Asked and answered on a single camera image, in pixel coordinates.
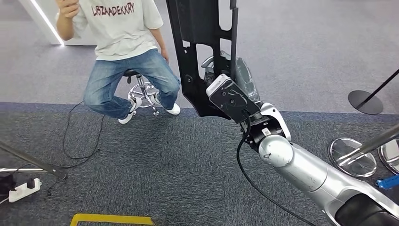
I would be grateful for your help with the person's left hand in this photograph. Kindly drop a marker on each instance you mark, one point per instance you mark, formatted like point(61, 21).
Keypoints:
point(165, 55)

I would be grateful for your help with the person's right hand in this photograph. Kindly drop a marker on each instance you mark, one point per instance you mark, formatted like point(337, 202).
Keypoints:
point(68, 7)

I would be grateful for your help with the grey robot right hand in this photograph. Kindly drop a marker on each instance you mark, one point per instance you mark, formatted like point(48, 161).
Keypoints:
point(247, 78)

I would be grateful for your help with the long black plastic part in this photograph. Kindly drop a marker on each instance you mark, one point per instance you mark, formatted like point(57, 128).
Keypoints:
point(199, 25)

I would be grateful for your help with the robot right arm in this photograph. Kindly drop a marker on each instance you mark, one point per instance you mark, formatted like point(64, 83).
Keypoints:
point(311, 168)

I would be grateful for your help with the person's left forearm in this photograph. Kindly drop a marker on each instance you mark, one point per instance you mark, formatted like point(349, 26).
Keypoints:
point(159, 40)

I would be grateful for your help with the person's right forearm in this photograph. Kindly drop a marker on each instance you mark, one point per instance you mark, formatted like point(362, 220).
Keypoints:
point(64, 28)

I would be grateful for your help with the white LED light strip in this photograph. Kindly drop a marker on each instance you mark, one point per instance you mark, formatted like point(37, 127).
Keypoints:
point(46, 20)

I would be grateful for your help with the chrome stool with black seat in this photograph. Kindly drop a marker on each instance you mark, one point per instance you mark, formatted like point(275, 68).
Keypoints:
point(142, 90)

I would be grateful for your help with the person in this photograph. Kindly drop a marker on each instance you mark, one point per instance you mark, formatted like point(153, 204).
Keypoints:
point(124, 34)

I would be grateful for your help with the black stand with round base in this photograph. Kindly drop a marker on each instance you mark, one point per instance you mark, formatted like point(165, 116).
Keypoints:
point(364, 102)

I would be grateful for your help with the black tripod leg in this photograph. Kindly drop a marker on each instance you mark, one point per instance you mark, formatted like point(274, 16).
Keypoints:
point(31, 159)

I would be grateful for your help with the chrome round stand base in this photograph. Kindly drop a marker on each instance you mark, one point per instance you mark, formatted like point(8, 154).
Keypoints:
point(391, 159)

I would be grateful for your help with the chrome floor bar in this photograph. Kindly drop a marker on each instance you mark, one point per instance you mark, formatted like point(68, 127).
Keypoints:
point(18, 170)

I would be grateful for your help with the white power strip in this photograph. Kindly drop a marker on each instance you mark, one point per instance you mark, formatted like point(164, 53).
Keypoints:
point(21, 192)

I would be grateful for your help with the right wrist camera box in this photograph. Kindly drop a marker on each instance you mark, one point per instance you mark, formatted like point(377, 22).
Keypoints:
point(232, 99)

